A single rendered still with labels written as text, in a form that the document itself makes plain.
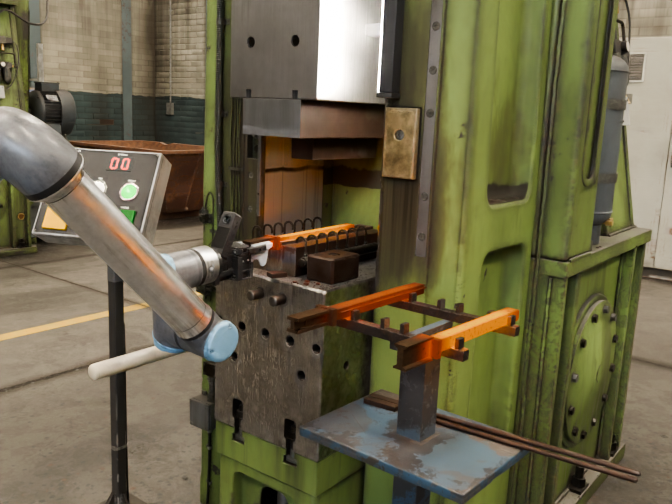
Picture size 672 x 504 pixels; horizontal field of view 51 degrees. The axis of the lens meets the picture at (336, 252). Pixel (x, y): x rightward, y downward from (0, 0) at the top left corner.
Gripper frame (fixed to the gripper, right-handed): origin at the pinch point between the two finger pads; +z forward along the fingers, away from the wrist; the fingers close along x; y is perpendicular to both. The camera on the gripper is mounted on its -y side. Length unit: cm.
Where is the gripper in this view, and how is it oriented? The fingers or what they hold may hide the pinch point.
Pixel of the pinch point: (266, 241)
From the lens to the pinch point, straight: 183.6
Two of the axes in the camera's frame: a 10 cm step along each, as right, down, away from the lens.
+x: 7.9, 1.5, -5.9
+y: -0.2, 9.7, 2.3
